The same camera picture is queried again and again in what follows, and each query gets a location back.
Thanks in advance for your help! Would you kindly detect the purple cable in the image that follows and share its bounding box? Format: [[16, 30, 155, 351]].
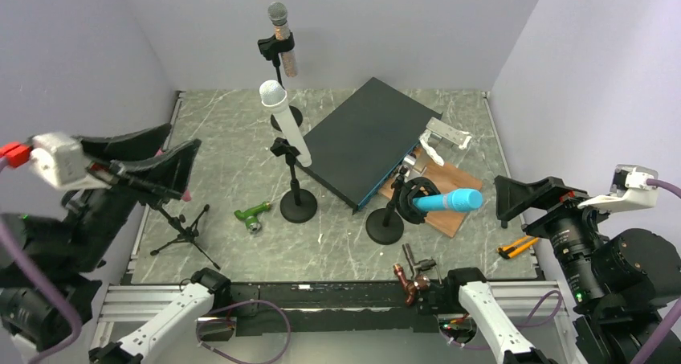
[[0, 157, 292, 364], [447, 178, 681, 364]]

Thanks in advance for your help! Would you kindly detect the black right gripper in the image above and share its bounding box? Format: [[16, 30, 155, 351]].
[[495, 170, 626, 303]]

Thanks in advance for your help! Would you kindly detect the short black clip stand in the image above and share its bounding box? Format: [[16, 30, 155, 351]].
[[270, 137, 318, 224]]

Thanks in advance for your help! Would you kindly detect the tall black microphone stand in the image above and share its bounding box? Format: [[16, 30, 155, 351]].
[[257, 31, 304, 133]]

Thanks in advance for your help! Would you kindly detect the glitter copper microphone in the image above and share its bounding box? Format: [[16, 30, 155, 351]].
[[267, 2, 298, 78]]

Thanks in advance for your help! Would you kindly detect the dark blue-edged electronics box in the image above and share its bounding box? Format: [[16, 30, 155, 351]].
[[302, 77, 442, 212]]

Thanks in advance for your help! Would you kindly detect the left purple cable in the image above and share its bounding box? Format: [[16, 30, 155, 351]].
[[0, 157, 292, 364]]

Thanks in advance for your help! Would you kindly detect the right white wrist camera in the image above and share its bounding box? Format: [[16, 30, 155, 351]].
[[577, 164, 659, 214]]

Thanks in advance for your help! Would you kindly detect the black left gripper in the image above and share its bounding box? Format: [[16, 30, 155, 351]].
[[60, 121, 204, 268]]

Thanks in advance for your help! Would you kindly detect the copper pipe fitting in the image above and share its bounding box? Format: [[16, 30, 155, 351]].
[[393, 264, 430, 306]]

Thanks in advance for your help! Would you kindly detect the black tripod shock mount stand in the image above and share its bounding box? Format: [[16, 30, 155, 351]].
[[149, 204, 221, 271]]

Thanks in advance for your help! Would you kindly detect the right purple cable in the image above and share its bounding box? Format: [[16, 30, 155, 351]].
[[447, 178, 681, 364]]

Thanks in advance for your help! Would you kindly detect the yellow utility knife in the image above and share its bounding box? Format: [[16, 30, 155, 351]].
[[497, 235, 540, 260]]

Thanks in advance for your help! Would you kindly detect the pink toy microphone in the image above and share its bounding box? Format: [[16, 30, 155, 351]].
[[156, 149, 192, 202]]

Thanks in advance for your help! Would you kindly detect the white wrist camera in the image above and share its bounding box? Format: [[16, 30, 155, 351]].
[[577, 164, 659, 214], [1, 132, 110, 191]]

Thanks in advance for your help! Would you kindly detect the blue toy microphone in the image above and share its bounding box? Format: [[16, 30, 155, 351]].
[[413, 188, 483, 213]]

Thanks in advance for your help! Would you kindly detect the green pipe fitting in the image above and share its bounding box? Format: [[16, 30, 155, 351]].
[[234, 201, 271, 234]]

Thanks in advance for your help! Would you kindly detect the wooden board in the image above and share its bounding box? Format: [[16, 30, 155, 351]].
[[379, 147, 482, 238]]

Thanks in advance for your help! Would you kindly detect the silver pipe fitting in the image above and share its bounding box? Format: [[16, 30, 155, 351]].
[[402, 243, 442, 284]]

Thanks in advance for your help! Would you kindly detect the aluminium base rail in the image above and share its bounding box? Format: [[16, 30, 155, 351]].
[[91, 279, 585, 363]]

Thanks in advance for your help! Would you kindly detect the white microphone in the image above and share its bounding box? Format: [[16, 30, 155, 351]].
[[259, 80, 312, 167]]

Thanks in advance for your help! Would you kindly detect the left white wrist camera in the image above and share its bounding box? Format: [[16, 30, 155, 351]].
[[1, 132, 110, 191]]

